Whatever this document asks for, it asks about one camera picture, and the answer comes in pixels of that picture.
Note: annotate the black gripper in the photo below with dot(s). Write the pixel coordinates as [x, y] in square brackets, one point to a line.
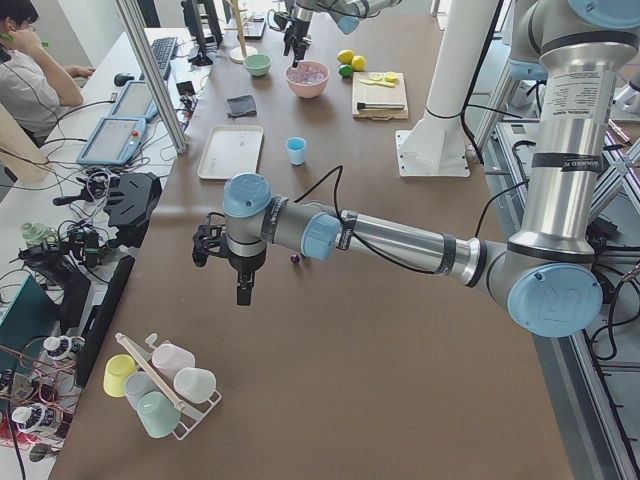
[245, 264]
[295, 29]

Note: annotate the clear ice cubes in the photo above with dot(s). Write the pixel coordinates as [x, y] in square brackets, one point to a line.
[307, 74]

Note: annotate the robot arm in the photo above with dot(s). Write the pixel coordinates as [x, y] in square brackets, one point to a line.
[542, 275]
[346, 15]

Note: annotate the light blue cup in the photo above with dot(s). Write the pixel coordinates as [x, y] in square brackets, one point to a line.
[296, 150]

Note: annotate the pink cup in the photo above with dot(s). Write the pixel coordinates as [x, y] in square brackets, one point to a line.
[169, 359]

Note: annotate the white cup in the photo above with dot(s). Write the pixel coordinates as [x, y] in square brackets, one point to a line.
[195, 384]

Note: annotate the grey cup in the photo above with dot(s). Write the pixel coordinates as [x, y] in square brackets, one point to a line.
[136, 386]

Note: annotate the yellow cup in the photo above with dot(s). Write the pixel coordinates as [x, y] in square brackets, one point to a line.
[117, 369]

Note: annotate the green cup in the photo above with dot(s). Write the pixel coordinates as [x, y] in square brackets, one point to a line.
[157, 414]

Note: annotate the pink bowl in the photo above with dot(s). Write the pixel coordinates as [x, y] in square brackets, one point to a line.
[309, 91]

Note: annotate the green bowl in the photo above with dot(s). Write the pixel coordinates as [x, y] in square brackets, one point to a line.
[258, 64]

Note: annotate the whole yellow lemon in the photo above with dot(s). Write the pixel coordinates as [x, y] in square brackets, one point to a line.
[358, 63]
[345, 56]

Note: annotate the wooden mug tree stand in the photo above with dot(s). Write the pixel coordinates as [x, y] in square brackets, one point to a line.
[243, 50]

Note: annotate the green lime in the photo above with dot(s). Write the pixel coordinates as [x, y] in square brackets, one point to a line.
[345, 70]

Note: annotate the grey folded cloth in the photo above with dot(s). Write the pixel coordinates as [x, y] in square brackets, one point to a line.
[239, 106]

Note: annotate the wooden cutting board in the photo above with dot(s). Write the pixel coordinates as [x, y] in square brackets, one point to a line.
[370, 93]

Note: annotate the steel muddler black tip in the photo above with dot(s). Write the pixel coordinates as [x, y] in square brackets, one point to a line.
[379, 106]

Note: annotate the yellow plastic knife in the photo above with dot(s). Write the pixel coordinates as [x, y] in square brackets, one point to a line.
[376, 83]

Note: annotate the cream rabbit tray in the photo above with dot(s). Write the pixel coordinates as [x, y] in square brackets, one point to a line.
[230, 150]

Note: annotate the black keyboard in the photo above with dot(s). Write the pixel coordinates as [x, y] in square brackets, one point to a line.
[163, 50]

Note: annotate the black perforated device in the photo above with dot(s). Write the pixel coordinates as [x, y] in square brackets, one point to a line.
[131, 200]

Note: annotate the blue teach pendant far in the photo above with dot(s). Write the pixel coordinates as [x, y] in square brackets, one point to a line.
[135, 100]

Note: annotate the blue teach pendant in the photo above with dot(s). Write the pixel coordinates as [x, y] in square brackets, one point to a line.
[135, 100]
[113, 142]

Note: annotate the black computer mouse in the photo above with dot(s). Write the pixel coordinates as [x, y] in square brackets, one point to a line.
[121, 79]

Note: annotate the blue teach pendant near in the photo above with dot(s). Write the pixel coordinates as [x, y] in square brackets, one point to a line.
[113, 142]

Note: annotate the seated person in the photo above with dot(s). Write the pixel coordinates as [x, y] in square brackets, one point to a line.
[35, 89]

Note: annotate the wooden rack handle bar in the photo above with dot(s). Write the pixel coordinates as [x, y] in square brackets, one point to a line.
[142, 357]

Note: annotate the white wire cup rack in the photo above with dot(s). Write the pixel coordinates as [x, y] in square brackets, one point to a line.
[194, 414]

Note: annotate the aluminium frame post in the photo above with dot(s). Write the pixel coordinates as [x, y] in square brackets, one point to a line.
[135, 28]

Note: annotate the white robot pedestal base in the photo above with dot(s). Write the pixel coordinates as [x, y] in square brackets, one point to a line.
[436, 145]

